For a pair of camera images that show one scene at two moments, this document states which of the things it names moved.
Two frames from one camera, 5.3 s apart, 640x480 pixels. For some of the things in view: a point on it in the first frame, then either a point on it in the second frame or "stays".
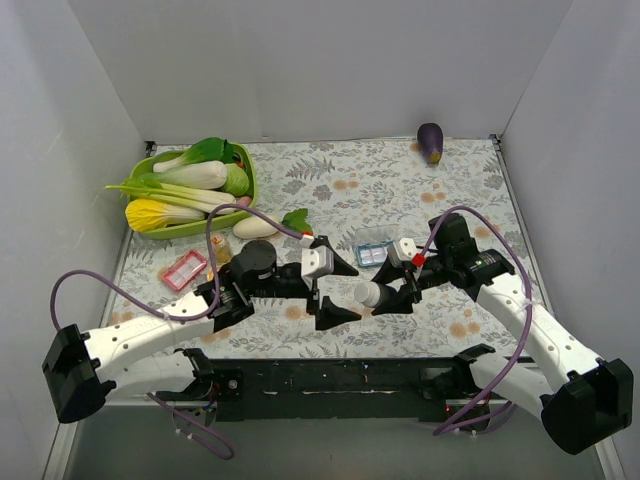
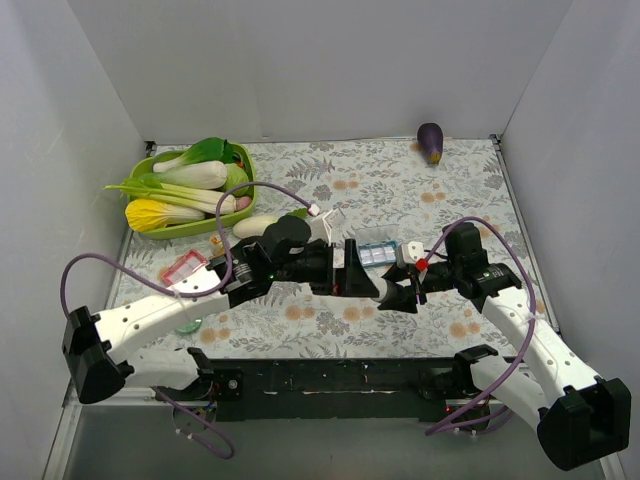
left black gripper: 312,286 → 339,268
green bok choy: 210,149 stays
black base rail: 436,390 stays
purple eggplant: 430,142 stays
